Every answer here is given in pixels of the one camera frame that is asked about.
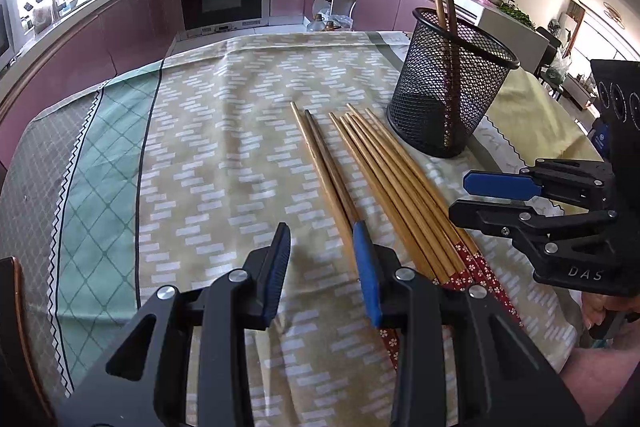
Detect patterned beige green tablecloth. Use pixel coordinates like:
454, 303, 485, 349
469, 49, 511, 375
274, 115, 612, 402
0, 29, 606, 427

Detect green leafy vegetables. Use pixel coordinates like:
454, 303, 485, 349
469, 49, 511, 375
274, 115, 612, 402
500, 2, 537, 28

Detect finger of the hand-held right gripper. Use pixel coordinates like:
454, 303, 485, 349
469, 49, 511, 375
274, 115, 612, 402
448, 198, 626, 296
462, 158, 618, 214

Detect round ceiling lamp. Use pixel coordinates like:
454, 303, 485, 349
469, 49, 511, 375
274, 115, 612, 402
602, 2, 626, 28

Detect dark wooden chair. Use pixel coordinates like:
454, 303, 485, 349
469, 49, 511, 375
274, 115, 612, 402
0, 257, 51, 427

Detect dark dining chairs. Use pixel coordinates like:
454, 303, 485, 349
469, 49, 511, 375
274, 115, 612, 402
536, 27, 565, 78

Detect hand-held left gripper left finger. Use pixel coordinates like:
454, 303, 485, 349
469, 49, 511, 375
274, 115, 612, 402
55, 222, 292, 427

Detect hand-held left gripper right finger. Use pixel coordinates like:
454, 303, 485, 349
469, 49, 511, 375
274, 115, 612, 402
352, 221, 586, 427

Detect person's right forearm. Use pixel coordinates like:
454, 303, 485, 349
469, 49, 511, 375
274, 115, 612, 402
559, 346, 640, 415

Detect purple kitchen cabinets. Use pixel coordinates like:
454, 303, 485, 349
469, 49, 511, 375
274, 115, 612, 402
0, 0, 481, 168

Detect person's right hand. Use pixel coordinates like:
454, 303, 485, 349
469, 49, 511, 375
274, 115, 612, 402
580, 293, 626, 330

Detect black mesh utensil holder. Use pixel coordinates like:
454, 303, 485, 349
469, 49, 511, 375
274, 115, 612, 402
386, 7, 521, 158

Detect bundle of wooden chopsticks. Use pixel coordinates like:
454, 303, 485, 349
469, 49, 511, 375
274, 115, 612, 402
327, 102, 526, 330

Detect white kitchen island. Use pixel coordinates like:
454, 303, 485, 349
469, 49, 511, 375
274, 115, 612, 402
457, 0, 551, 74

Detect wooden picture frame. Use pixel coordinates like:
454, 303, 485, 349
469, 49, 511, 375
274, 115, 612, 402
565, 0, 587, 40

